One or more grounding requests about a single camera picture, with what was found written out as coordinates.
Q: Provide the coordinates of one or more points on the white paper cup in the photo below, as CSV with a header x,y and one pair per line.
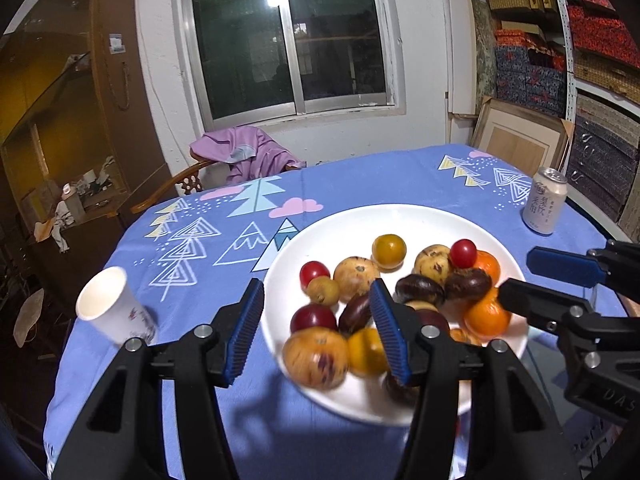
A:
x,y
110,307

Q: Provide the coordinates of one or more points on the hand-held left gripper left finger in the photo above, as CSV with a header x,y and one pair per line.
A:
x,y
245,330

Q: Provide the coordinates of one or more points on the orange mandarin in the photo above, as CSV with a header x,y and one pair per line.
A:
x,y
489,266
485,319

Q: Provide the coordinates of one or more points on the beige brown-spotted pepino melon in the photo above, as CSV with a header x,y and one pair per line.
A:
x,y
431,262

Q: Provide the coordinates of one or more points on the white metal shelf rack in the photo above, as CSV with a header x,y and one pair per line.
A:
x,y
567,60

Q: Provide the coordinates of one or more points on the brown picture frame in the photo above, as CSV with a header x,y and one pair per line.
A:
x,y
565,135

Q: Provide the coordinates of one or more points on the light wooden picture frame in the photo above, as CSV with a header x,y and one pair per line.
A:
x,y
515,142

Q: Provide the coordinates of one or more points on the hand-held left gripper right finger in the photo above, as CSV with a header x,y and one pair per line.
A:
x,y
392,330

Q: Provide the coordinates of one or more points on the stack of red patterned boxes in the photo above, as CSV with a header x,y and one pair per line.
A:
x,y
597,30

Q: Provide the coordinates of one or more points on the orange striped pepino melon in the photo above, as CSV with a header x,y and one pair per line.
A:
x,y
464,336

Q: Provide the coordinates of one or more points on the stack of blue patterned boxes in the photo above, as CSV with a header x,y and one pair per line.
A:
x,y
530,82

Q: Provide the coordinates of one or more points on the red cherry tomato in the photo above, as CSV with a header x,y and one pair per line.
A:
x,y
314,271
462,253

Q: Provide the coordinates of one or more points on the white board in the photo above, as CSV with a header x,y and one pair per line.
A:
x,y
460,60

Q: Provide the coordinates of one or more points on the sliding window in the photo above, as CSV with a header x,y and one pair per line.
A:
x,y
290,40

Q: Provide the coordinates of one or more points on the small orange tomato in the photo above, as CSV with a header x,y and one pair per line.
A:
x,y
366,352

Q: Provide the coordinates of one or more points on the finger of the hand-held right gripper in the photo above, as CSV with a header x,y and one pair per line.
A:
x,y
540,302
565,265

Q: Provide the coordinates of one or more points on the wooden glass cabinet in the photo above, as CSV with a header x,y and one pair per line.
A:
x,y
117,125

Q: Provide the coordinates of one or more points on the large plain beige melon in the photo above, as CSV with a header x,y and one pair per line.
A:
x,y
416,305

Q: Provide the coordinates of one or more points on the purple jacket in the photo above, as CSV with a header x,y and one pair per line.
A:
x,y
250,152

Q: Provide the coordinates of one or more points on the small pale yellow tomato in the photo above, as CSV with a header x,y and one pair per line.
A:
x,y
322,291

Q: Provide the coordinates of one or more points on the beige striped pepino melon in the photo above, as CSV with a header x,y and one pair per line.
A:
x,y
356,276
315,357

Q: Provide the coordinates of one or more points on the white drink can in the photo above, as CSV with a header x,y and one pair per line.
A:
x,y
544,202

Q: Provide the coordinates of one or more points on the yellow orange tomato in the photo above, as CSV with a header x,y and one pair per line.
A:
x,y
389,250

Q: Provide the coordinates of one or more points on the white plate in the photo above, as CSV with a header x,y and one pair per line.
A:
x,y
350,225

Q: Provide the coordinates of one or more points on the dark red plum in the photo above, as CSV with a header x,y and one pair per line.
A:
x,y
434,319
314,317

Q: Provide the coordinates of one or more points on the stack of brown wicker boxes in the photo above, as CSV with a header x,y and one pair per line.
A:
x,y
607,72

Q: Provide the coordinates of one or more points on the stack of dark woven boxes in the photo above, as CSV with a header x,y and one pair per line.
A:
x,y
600,160

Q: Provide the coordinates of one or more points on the white label sticker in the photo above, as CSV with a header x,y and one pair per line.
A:
x,y
116,43

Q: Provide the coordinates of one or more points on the wooden chair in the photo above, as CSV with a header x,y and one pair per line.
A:
x,y
165,192

